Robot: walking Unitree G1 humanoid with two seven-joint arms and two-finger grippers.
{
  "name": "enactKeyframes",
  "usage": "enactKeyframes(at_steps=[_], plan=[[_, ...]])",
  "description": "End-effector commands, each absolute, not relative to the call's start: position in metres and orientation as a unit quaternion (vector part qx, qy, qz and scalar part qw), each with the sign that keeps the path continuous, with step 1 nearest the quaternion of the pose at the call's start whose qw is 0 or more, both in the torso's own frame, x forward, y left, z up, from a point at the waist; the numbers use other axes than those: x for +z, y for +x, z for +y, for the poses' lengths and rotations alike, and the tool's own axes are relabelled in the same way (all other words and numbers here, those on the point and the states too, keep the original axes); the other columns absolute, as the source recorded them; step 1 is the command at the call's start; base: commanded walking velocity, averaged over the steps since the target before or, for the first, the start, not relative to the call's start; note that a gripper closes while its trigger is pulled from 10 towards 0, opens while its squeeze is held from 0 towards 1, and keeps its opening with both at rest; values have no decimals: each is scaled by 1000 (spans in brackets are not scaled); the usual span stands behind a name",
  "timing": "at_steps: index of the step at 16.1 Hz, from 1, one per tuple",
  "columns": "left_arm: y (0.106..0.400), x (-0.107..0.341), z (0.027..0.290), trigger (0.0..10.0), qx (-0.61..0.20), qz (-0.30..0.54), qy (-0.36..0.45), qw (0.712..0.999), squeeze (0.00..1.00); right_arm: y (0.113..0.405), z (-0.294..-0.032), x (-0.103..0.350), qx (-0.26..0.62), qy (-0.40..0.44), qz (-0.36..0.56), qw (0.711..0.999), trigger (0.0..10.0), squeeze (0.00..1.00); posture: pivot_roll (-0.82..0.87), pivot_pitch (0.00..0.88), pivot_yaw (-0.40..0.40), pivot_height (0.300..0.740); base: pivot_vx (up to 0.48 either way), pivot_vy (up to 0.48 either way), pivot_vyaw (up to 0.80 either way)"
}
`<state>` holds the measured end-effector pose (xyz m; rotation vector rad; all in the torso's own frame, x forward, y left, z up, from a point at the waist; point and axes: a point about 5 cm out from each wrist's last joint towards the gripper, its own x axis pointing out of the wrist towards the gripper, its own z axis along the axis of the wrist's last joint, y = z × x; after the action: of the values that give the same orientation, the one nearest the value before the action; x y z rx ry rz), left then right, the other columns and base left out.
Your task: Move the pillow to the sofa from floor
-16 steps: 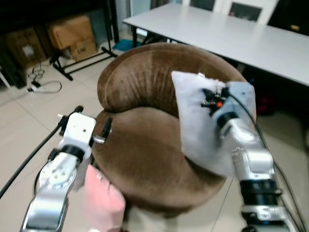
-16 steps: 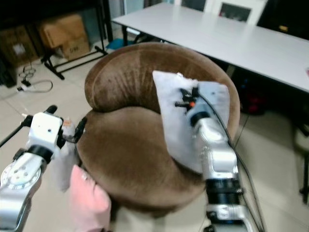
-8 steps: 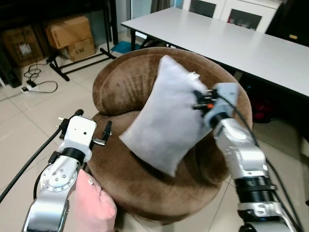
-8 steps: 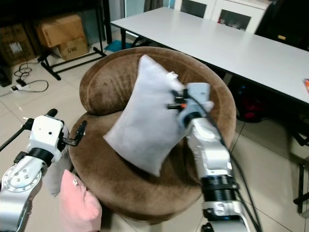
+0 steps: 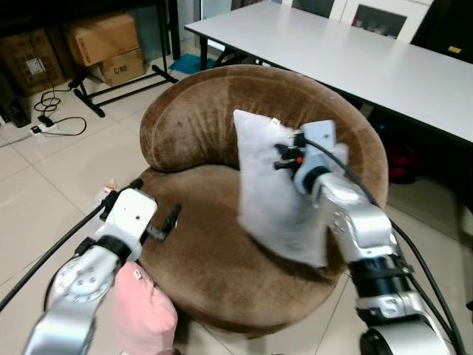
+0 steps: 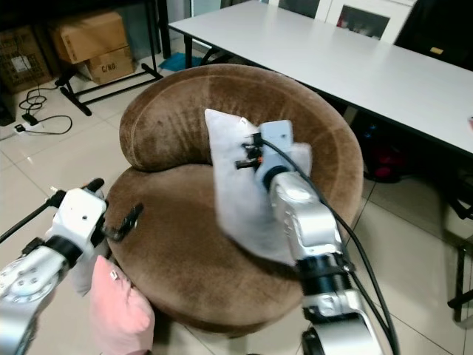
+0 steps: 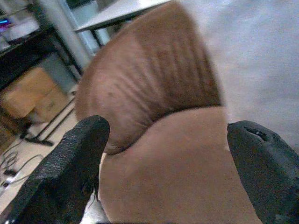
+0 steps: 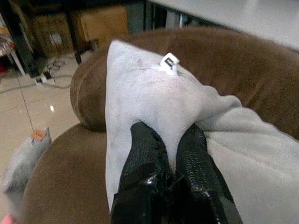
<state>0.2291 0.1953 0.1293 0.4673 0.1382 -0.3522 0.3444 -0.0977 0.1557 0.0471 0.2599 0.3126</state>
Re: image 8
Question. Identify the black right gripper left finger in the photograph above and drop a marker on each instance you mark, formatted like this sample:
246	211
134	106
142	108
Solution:
142	177

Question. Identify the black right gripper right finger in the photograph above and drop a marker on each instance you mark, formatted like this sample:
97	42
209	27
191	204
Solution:
198	172

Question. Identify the grey pillow with white tag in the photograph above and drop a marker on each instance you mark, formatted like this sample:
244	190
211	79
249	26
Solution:
149	98

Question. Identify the brown sofa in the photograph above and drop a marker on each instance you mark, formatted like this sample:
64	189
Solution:
210	77

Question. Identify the grey pillow with orange tag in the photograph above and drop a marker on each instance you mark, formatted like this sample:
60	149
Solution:
23	163

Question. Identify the cream blanket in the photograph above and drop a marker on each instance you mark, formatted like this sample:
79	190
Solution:
254	161

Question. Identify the white power strip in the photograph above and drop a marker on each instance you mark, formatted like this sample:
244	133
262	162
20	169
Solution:
45	79

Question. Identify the black table leg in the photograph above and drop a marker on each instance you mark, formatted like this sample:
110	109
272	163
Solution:
74	35

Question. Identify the cardboard box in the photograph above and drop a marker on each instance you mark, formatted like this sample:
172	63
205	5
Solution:
102	23

